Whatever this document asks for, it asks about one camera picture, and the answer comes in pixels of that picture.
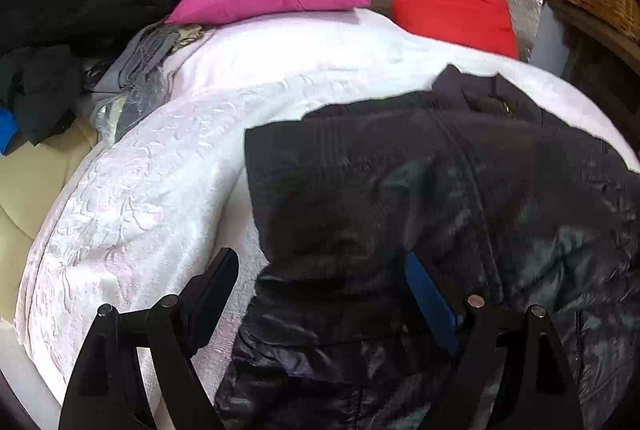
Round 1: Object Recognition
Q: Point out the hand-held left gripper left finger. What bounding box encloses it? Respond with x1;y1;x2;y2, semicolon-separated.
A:
59;247;240;430

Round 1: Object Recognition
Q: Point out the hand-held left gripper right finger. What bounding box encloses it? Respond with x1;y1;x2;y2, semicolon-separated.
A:
404;251;583;430

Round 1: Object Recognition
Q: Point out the black quilted jacket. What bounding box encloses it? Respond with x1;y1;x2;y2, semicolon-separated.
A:
215;64;640;430

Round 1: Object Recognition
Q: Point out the white textured blanket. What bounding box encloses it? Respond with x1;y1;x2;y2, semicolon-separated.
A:
12;5;640;411

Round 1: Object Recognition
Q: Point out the clear plastic bag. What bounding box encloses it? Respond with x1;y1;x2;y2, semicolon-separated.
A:
95;80;171;146

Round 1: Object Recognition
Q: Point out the beige leather sofa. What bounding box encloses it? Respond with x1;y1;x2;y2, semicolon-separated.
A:
0;117;101;326

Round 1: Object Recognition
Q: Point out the grey cloth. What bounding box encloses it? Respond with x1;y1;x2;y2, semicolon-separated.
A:
92;24;206;96

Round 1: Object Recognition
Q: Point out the blue jacket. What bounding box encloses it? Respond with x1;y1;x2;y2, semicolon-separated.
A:
0;107;21;156

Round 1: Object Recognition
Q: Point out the red pillow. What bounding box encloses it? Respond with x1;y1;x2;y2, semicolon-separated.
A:
384;0;520;60

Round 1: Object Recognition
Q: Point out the wooden side table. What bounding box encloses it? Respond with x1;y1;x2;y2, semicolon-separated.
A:
547;0;640;111

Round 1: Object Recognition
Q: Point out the black coat pile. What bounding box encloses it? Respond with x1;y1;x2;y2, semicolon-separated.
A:
0;0;173;146

